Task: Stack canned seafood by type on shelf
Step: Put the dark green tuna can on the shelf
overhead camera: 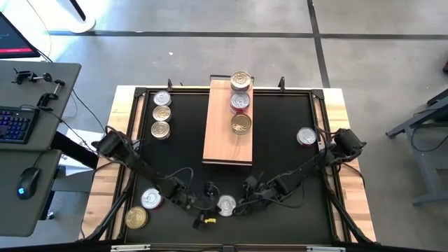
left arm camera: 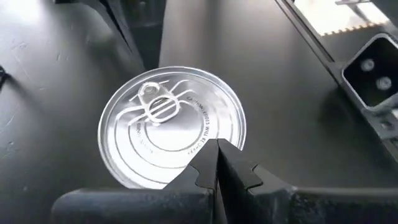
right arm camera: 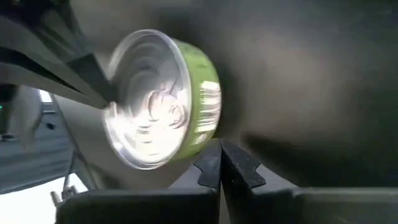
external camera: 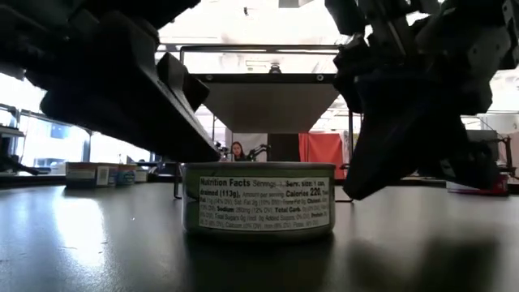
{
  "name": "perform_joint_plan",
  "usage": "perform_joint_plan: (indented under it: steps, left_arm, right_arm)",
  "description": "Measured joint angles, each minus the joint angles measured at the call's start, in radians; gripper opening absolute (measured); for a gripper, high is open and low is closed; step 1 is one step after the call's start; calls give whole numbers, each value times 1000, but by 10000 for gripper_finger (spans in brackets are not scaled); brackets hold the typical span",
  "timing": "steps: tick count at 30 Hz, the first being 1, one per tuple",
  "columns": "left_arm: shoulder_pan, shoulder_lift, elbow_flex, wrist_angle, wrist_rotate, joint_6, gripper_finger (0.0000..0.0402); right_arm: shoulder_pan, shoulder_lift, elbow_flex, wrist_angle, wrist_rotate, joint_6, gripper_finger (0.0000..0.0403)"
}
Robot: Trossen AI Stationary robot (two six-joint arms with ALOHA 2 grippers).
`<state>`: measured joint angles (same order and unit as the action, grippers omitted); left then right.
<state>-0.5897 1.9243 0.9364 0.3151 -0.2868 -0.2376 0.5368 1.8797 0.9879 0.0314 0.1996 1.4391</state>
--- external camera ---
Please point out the green label can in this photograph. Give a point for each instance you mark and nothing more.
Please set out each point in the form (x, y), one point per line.
(259, 203)

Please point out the wooden shelf black metal frame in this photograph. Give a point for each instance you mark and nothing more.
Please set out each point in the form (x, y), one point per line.
(267, 105)

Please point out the red box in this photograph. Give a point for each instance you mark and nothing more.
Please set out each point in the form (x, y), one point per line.
(502, 186)

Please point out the orange red partition panel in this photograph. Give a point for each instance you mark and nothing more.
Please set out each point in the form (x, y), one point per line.
(322, 154)

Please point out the dark ceiling fixture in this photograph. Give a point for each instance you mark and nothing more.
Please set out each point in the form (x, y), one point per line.
(275, 69)

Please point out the black background robot arm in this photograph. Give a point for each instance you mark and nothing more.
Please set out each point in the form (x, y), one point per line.
(259, 152)

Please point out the person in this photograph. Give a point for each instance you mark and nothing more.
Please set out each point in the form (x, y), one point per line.
(237, 151)

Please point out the black partition panel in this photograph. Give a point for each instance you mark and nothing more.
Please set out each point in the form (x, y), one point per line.
(284, 148)

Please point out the black computer monitor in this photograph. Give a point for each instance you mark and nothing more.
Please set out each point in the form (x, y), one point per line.
(486, 135)

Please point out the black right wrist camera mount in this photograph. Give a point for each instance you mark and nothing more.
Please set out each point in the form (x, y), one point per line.
(348, 73)

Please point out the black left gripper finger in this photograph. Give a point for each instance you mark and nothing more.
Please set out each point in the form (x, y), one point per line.
(121, 89)
(182, 81)

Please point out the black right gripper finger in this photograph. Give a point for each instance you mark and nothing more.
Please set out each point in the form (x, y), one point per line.
(474, 166)
(397, 134)

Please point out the small white label can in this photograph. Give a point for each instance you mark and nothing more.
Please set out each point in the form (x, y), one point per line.
(141, 175)

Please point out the blue label gold can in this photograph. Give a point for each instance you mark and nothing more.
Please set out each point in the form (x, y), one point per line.
(126, 176)

